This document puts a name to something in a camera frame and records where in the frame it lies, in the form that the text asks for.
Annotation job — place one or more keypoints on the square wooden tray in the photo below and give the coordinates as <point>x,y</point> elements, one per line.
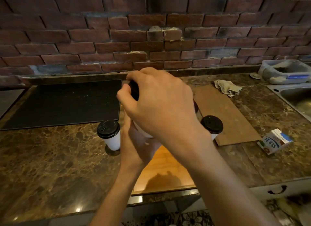
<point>155,167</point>

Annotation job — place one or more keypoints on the white drawer front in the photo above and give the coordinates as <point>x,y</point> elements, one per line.
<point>298,188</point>

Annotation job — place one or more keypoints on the small round pale sink plug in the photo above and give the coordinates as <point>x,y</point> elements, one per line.
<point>255,75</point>

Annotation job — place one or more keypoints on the steel sink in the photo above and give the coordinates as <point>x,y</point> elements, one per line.
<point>296,97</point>

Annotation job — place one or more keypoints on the white blue milk carton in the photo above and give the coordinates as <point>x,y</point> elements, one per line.
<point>273,143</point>

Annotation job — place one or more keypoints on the grey metal panel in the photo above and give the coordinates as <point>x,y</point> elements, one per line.
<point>9,99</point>

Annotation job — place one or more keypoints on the black rubber mat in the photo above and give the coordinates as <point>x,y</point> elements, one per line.
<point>60,104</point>

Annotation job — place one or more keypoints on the brown flat board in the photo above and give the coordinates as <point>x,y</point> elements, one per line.
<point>226,111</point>

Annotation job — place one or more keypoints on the white paper cup black lid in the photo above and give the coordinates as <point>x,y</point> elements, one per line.
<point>143,133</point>
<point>108,129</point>

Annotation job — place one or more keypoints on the crumpled beige rag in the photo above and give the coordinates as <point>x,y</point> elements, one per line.
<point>227,87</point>

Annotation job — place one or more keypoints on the person's right forearm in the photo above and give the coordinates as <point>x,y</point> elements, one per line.
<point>218,184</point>

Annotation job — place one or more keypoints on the person's left hand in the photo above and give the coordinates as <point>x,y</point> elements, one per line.
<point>136,150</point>

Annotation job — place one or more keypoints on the yellow slipper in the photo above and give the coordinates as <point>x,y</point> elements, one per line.
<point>289,206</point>

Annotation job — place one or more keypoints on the person's right hand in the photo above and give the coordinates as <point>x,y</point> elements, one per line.
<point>165,106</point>

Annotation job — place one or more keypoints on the person's left forearm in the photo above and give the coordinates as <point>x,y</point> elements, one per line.
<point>114,199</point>

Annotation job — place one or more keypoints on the counter lidded cup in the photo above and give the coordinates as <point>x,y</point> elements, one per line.
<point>211,125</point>

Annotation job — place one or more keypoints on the clear plastic container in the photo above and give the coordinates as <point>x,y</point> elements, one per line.
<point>291,71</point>

